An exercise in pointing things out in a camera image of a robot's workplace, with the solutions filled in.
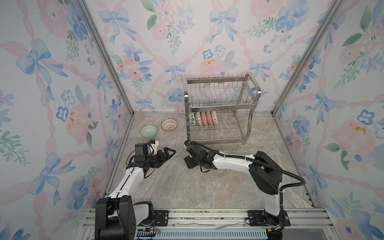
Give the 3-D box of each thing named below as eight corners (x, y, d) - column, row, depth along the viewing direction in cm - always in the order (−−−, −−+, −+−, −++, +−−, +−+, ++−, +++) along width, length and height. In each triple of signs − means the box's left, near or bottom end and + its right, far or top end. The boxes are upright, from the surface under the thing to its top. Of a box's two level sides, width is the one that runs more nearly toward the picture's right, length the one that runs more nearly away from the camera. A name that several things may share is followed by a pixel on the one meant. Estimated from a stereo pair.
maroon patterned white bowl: (161, 131, 110) (160, 127, 106) (163, 123, 115) (162, 119, 112) (176, 131, 110) (176, 128, 106) (177, 123, 115) (177, 119, 112)
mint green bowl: (141, 140, 106) (139, 135, 101) (144, 129, 112) (142, 124, 108) (156, 140, 106) (155, 136, 101) (158, 129, 112) (157, 124, 108)
